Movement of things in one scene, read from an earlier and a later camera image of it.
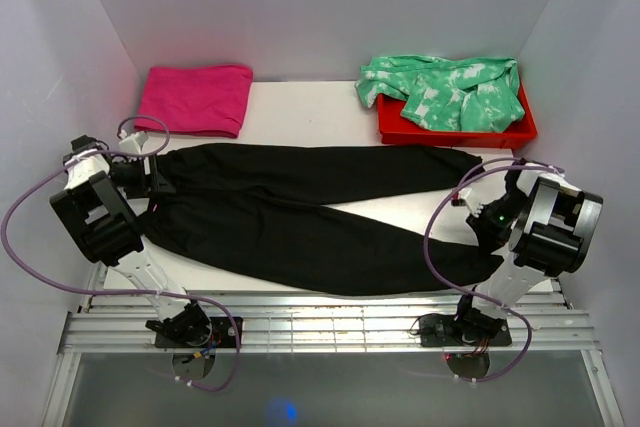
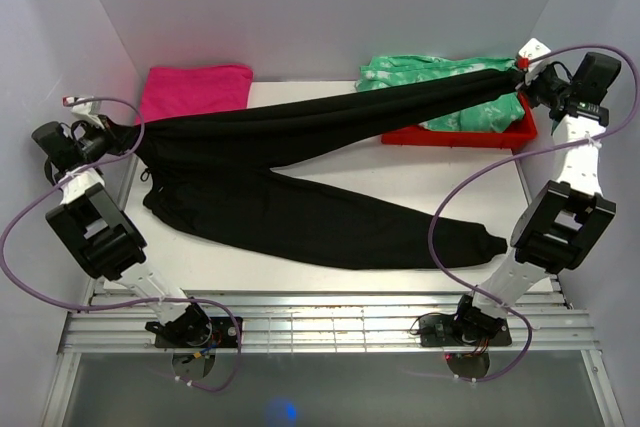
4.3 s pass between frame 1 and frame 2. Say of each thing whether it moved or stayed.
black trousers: moved
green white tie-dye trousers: stayed
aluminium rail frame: stayed
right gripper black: moved
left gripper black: moved
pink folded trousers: stayed
